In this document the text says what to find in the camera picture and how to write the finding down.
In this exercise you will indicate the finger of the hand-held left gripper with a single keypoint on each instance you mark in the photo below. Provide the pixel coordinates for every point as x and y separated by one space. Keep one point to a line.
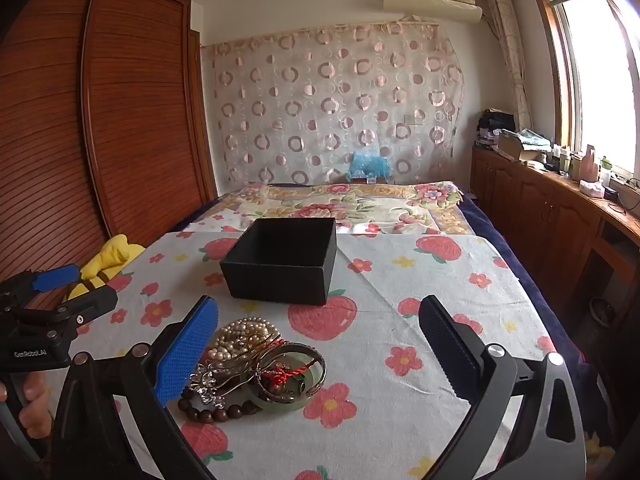
55 277
92 302

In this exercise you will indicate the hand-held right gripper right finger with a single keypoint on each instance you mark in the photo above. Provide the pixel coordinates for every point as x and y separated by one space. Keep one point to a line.
442 342

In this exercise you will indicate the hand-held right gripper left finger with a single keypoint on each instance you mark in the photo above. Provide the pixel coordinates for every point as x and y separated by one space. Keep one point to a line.
185 352

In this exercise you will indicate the silver crystal brooch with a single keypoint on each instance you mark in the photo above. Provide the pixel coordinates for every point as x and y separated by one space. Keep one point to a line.
205 381

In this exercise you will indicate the green jade bangle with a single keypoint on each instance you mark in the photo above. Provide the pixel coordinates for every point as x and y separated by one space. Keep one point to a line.
280 406

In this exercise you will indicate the black cardboard box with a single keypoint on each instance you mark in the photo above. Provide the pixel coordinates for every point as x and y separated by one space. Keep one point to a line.
280 280

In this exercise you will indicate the person's left hand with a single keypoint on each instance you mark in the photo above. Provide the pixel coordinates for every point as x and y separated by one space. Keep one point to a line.
37 405

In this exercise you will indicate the yellow plush toy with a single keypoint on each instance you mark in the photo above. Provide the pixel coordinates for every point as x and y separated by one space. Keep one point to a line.
115 255

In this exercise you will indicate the strawberry print blanket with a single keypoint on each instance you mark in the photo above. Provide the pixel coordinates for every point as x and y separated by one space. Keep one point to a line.
380 310

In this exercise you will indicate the dark blue bed sheet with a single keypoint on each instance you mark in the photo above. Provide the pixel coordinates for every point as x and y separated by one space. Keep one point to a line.
510 260

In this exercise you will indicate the dark bowl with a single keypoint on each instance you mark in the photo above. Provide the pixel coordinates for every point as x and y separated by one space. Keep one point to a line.
602 312

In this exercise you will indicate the long wooden cabinet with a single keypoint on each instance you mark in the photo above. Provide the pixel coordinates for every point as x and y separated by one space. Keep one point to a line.
540 210

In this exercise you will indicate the brown wooden wardrobe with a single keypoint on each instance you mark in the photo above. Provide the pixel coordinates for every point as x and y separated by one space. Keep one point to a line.
125 110

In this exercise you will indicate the floral quilt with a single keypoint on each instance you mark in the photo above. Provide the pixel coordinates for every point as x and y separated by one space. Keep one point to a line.
310 205

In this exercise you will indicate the blue plush toy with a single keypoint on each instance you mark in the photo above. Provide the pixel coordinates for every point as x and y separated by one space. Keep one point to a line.
367 165

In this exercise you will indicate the tissue pack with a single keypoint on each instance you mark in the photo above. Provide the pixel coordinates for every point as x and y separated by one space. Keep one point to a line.
592 188

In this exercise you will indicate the pile of dark clothes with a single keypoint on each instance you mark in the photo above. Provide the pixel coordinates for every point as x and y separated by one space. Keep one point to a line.
495 122

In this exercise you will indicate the circle pattern curtain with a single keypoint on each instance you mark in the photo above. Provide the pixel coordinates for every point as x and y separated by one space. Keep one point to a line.
325 110

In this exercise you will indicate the patterned window curtain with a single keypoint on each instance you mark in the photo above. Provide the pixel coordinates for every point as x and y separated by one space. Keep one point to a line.
510 50

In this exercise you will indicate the window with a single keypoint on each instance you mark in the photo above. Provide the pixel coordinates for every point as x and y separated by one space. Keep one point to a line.
600 85

